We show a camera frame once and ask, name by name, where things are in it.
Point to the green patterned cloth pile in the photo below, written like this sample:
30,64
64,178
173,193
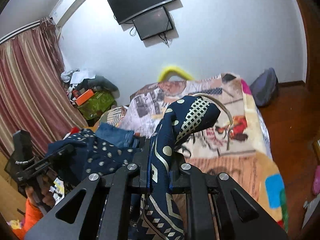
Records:
98,104

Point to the grey backpack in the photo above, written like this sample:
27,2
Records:
265,88

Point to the orange box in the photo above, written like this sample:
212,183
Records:
84,97

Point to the orange sleeve forearm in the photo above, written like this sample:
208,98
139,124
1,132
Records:
32,216

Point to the white wall air conditioner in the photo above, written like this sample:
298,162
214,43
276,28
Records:
63,11

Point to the small black wall monitor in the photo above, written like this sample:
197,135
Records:
153,23

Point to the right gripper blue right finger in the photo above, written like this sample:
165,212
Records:
175,175

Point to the folded blue jeans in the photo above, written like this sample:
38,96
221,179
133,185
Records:
117,136

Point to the printed bed blanket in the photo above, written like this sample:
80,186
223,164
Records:
238,143

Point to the navy patterned large garment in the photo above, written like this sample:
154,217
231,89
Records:
153,210

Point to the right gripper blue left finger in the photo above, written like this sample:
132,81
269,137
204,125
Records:
144,168

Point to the left hand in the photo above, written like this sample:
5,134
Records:
45,196

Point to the pink slipper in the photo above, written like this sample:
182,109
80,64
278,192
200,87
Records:
316,181

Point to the white appliance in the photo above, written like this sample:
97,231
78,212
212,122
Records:
310,208

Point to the dark grey cushion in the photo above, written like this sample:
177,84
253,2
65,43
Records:
98,81

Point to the red striped curtain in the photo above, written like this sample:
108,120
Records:
33,97

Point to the brown wooden door frame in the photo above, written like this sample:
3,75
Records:
309,10

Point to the red box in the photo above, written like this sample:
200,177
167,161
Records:
72,131

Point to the yellow plush object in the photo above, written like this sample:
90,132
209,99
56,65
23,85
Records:
169,71

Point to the striped orange grey bedding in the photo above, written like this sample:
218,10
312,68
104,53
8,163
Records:
113,116

